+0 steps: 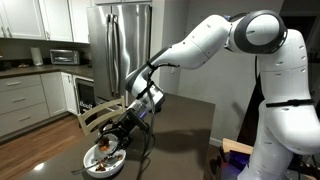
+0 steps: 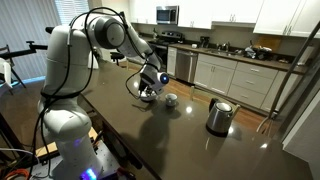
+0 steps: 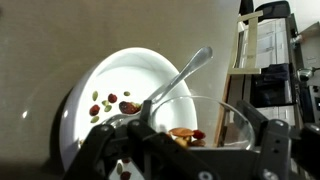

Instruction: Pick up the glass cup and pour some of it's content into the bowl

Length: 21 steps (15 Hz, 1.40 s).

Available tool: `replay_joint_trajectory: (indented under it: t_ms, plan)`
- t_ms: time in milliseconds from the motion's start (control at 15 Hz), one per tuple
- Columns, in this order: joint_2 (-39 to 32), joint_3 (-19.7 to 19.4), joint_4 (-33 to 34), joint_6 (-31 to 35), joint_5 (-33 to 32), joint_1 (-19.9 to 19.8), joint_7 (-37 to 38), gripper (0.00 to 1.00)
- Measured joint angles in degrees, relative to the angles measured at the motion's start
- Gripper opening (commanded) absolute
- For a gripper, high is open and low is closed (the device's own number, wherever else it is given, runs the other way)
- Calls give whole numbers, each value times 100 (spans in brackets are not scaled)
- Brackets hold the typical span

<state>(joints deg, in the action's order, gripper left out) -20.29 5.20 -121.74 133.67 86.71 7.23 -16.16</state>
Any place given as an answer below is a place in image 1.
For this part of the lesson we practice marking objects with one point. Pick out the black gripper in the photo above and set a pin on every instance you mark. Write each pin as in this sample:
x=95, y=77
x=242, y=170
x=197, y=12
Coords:
x=130, y=123

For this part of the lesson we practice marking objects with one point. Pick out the colourful cereal pieces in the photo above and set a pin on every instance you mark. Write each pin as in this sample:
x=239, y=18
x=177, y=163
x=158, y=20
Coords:
x=100, y=166
x=104, y=144

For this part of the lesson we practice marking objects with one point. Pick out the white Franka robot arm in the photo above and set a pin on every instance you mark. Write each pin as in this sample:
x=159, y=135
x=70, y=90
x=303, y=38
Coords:
x=283, y=100

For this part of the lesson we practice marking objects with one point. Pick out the white ceramic bowl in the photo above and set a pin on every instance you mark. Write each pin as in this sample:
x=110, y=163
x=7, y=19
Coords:
x=91, y=160

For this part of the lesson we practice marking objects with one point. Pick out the cream wooden chair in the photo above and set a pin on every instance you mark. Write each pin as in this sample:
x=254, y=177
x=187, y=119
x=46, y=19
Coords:
x=96, y=113

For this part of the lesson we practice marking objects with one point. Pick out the silver metal spoon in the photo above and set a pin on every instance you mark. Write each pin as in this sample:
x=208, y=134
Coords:
x=85, y=169

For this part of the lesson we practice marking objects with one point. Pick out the black beverage cooler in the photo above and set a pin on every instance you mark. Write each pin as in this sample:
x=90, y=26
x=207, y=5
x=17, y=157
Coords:
x=86, y=96

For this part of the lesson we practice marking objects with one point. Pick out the stainless steel refrigerator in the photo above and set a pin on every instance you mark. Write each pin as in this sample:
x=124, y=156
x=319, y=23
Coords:
x=113, y=50

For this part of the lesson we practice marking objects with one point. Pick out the silver toaster oven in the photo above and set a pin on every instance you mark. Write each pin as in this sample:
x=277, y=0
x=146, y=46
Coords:
x=64, y=57

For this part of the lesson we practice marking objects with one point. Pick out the white lower kitchen cabinets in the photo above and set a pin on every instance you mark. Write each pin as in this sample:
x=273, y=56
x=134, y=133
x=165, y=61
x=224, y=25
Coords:
x=23, y=100

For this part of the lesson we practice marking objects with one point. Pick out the white kitchen cabinets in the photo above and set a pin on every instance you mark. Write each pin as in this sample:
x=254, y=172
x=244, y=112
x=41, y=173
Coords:
x=23, y=100
x=30, y=18

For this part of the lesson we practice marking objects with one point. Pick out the white paper towel roll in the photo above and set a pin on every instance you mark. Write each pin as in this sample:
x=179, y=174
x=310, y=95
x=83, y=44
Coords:
x=36, y=56

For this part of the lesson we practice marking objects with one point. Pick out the light wooden box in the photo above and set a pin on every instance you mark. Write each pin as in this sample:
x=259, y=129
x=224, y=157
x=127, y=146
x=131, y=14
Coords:
x=236, y=146

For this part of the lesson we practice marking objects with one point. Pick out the white upper kitchen cabinets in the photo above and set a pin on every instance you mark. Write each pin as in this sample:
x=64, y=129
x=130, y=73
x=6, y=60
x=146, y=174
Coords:
x=30, y=18

